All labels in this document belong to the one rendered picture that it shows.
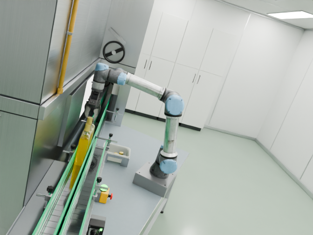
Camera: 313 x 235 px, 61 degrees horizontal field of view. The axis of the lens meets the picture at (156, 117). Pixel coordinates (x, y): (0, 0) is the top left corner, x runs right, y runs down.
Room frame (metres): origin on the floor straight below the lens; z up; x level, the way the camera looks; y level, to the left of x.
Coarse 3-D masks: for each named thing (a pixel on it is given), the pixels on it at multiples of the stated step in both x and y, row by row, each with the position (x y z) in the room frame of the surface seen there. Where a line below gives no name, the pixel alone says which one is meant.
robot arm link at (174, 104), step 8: (168, 96) 1.65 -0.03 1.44; (176, 96) 1.61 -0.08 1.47; (168, 104) 1.58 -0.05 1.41; (176, 104) 1.59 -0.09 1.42; (168, 112) 1.60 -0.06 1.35; (176, 112) 1.58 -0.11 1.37; (168, 120) 1.62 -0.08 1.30; (176, 120) 1.62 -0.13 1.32; (168, 128) 1.62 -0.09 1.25; (176, 128) 1.62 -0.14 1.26; (168, 136) 1.62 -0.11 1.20; (176, 136) 1.63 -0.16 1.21; (168, 144) 1.62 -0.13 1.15; (176, 144) 1.65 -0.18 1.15; (168, 152) 1.62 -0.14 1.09; (176, 152) 1.66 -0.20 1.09; (160, 160) 1.63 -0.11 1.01; (168, 160) 1.59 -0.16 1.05; (176, 160) 1.64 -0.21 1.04; (160, 168) 1.60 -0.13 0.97; (168, 168) 1.60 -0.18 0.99; (176, 168) 1.60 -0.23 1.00
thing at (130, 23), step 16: (112, 0) 2.60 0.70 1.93; (128, 0) 2.62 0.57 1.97; (144, 0) 2.64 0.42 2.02; (112, 16) 2.60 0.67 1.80; (128, 16) 2.62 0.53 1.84; (144, 16) 2.65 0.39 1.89; (128, 32) 2.63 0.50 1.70; (144, 32) 2.65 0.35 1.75; (128, 48) 2.64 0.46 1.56; (112, 64) 2.62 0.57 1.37; (128, 64) 2.64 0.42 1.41
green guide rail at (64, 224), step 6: (96, 138) 1.75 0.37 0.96; (90, 156) 1.49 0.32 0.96; (84, 168) 1.33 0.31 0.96; (84, 174) 1.32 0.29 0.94; (78, 186) 1.16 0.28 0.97; (78, 192) 1.19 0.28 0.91; (72, 204) 1.02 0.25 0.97; (72, 210) 1.07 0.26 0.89; (66, 216) 0.93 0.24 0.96; (66, 222) 0.91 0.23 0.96; (60, 234) 0.83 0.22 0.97
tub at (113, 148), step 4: (104, 144) 1.96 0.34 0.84; (112, 144) 2.01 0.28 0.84; (112, 148) 2.00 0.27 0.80; (116, 148) 2.01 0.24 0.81; (120, 148) 2.01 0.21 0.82; (124, 148) 2.02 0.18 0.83; (128, 148) 2.02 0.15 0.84; (108, 152) 1.84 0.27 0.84; (112, 152) 2.00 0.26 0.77; (124, 152) 2.02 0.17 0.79; (128, 152) 1.98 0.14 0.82; (120, 156) 1.87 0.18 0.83; (124, 156) 1.86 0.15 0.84; (128, 156) 1.88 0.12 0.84
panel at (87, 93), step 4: (92, 76) 2.20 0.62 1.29; (88, 80) 2.03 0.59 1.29; (92, 80) 2.26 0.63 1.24; (88, 84) 2.08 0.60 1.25; (88, 88) 2.13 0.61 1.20; (88, 92) 2.19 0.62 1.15; (84, 96) 1.99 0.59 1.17; (88, 96) 2.25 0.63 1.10; (84, 100) 2.04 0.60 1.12; (84, 104) 2.09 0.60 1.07
